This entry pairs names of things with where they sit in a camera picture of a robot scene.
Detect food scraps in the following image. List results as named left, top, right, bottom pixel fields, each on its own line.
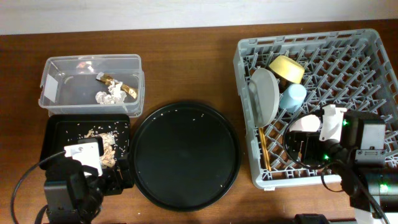
left=65, top=121, right=130, bottom=169

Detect pink cup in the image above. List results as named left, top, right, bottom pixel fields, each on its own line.
left=289, top=114, right=321, bottom=132

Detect wooden chopstick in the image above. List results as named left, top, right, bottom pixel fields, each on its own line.
left=258, top=126, right=270, bottom=172
left=261, top=126, right=273, bottom=172

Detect light blue cup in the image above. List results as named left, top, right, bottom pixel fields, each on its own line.
left=279, top=83, right=307, bottom=113

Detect grey-green ceramic plate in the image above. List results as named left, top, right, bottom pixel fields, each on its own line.
left=248, top=68, right=279, bottom=128

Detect yellow bowl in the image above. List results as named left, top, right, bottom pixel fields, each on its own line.
left=269, top=55, right=305, bottom=84

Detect white tissue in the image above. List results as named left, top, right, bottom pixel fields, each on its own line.
left=95, top=81, right=127, bottom=105

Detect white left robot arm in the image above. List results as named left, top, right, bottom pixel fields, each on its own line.
left=10, top=151, right=134, bottom=223

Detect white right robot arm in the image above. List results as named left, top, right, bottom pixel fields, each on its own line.
left=283, top=109, right=397, bottom=223

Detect grey dishwasher rack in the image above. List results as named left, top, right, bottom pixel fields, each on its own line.
left=233, top=29, right=397, bottom=190

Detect black rectangular tray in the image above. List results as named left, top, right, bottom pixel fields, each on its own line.
left=40, top=114, right=130, bottom=174

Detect round black tray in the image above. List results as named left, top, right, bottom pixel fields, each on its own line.
left=128, top=101, right=241, bottom=212

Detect gold foil wrapper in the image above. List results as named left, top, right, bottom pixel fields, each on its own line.
left=96, top=72, right=138, bottom=99

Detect clear plastic bin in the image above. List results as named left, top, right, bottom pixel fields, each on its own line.
left=39, top=54, right=145, bottom=118

